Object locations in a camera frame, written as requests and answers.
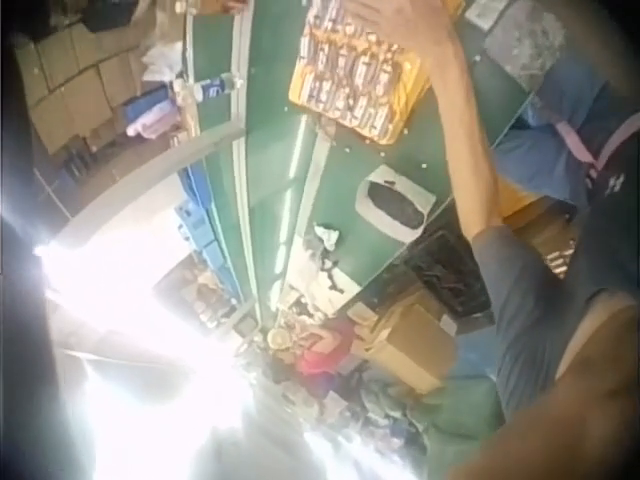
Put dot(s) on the person's left hand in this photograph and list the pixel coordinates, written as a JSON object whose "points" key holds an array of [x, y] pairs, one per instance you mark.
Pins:
{"points": [[395, 9]]}

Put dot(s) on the yellow tray of small parts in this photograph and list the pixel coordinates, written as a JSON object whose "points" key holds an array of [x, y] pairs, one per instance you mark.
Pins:
{"points": [[345, 80]]}

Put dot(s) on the grey speckled mat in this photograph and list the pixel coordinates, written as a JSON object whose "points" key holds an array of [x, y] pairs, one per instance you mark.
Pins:
{"points": [[530, 40]]}

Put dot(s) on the white tray of black parts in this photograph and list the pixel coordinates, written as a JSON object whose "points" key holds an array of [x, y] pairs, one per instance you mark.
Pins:
{"points": [[395, 207]]}

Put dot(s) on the clear water bottle blue label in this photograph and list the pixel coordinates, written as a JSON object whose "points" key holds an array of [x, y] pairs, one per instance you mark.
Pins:
{"points": [[212, 89]]}

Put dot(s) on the person's legs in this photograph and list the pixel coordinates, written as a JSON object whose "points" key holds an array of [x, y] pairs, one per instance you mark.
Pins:
{"points": [[545, 145]]}

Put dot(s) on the white crumpled cloth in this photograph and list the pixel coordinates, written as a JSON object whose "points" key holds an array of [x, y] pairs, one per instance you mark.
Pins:
{"points": [[327, 236]]}

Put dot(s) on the white plastic bag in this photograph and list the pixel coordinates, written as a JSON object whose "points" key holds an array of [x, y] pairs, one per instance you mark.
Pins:
{"points": [[162, 62]]}

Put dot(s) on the pink folded cloth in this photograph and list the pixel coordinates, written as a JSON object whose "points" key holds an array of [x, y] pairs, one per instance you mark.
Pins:
{"points": [[152, 124]]}

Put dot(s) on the blue box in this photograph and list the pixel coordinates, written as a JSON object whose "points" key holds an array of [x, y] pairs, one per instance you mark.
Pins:
{"points": [[142, 102]]}

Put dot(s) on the black plastic crate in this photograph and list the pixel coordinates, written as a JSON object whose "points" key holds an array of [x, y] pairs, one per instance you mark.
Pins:
{"points": [[450, 275]]}

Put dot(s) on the white sheet with black parts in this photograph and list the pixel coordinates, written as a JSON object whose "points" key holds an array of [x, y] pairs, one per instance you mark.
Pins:
{"points": [[332, 290]]}

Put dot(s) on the row of blue crates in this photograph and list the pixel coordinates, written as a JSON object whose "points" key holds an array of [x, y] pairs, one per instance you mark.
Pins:
{"points": [[200, 225]]}

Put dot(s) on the grey metal beam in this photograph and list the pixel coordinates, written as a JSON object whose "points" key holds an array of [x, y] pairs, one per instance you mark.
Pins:
{"points": [[150, 175]]}

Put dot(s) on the brown cardboard box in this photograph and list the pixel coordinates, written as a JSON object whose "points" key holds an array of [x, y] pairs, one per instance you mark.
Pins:
{"points": [[415, 345]]}

